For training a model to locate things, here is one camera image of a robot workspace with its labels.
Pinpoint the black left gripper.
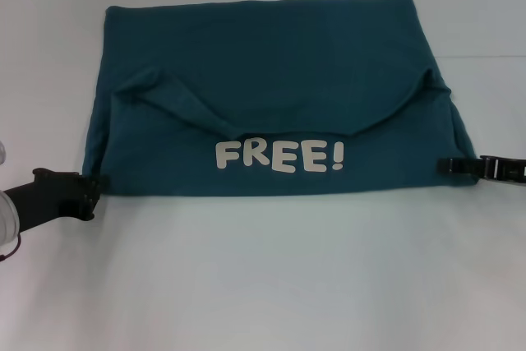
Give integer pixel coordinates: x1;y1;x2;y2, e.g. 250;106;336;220
2;167;111;235

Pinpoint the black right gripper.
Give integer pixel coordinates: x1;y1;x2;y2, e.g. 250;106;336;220
436;155;526;184

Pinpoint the teal blue shirt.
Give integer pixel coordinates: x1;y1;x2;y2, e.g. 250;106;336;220
81;0;478;197

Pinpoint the left arm connector cable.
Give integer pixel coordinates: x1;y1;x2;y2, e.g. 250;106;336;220
0;233;22;262

